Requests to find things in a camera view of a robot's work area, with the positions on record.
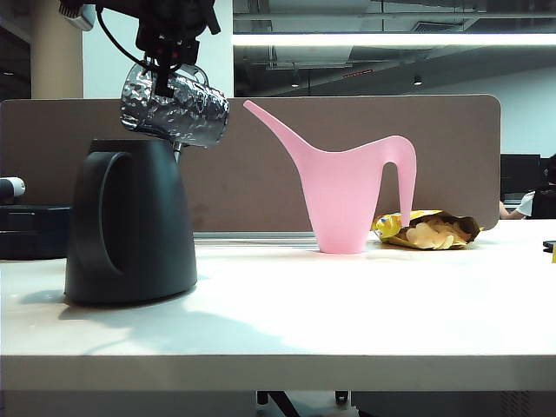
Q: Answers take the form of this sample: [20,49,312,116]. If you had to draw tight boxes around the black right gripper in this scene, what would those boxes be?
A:
[93,0,222,99]

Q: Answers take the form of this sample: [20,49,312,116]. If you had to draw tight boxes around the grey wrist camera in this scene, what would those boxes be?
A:
[59,0,96,32]

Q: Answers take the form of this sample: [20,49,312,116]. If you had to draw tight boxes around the dark blue box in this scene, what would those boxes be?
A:
[0,204,73,261]

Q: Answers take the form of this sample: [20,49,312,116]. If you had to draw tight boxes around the white cylindrical object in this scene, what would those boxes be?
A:
[0,176,26,204]

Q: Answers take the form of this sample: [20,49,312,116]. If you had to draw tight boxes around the person in white shirt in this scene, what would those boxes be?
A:
[499,154,556,221]

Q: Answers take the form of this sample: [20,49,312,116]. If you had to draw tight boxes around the long ceiling light strip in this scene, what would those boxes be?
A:
[233,33,556,47]

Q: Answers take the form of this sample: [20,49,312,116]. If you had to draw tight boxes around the black table leg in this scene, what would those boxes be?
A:
[255,390,301,417]

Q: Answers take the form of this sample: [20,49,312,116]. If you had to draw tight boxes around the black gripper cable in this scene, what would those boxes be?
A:
[96,6,147,66]

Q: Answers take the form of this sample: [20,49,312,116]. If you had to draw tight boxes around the silver desk rail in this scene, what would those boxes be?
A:
[193,232,321,251]

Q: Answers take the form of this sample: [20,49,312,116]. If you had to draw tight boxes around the pink plastic watering can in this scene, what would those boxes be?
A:
[242,99,418,255]

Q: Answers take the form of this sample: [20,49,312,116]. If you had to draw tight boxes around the black computer monitor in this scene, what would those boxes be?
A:
[500,154,542,203]

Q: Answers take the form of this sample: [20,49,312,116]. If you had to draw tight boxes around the yellow chip bag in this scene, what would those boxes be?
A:
[371,209,483,252]

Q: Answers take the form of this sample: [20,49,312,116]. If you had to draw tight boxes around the brown desk divider panel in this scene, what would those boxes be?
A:
[0,94,501,234]

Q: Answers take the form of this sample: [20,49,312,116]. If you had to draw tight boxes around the textured glass cup with handle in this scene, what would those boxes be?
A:
[119,63,230,150]

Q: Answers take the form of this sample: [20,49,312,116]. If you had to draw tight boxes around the black electric kettle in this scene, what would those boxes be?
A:
[63,137,199,307]

